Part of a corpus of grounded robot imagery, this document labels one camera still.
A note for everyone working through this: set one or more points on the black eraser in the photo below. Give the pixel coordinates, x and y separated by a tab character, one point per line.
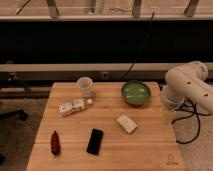
95	140

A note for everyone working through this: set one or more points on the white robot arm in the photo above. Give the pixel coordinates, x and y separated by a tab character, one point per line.
187	81

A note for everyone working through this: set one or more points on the white sponge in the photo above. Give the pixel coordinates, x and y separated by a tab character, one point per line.
126	123

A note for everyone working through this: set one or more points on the clear plastic cup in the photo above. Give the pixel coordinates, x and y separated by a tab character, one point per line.
85	85

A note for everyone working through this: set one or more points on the green bowl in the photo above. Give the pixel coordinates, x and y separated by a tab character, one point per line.
135	93

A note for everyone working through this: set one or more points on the white plastic bottle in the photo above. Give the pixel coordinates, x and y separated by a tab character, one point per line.
74	106

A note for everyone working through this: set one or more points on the dark red chili pepper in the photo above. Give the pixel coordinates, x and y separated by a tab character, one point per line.
55	144

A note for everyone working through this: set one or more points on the black chair base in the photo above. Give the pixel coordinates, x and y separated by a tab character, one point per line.
21	114

